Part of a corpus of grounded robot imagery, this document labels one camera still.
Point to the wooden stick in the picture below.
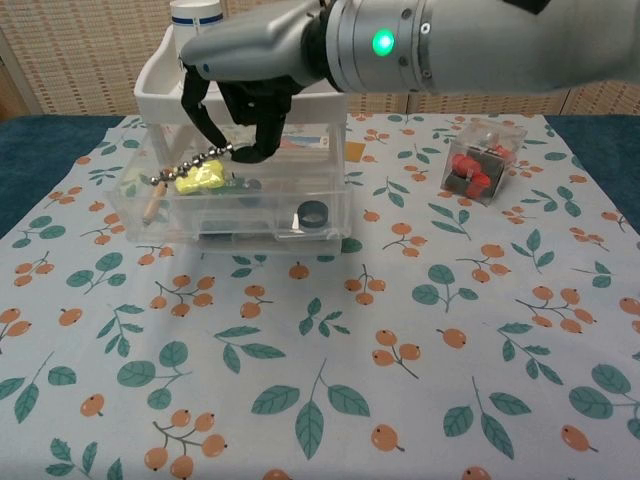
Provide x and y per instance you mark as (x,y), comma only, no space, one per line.
(152,207)

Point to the clear plastic drawer organizer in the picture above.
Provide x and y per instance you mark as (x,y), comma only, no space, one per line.
(320,107)

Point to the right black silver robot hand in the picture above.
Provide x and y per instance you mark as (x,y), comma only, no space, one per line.
(250,55)

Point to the blue picture cards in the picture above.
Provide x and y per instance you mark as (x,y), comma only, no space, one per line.
(305,142)

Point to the brown square card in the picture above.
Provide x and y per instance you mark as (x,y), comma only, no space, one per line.
(355,152)

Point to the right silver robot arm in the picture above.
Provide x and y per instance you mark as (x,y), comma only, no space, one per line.
(475,45)

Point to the yellow foam piece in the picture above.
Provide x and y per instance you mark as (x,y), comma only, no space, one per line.
(200,181)

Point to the white paper cup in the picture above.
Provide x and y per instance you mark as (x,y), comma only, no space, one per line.
(192,12)

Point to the woven folding screen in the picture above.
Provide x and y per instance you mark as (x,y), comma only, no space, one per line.
(75,50)

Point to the clear box with red items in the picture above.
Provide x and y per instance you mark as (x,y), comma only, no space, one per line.
(475,170)

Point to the floral print tablecloth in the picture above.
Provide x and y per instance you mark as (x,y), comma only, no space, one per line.
(320,360)

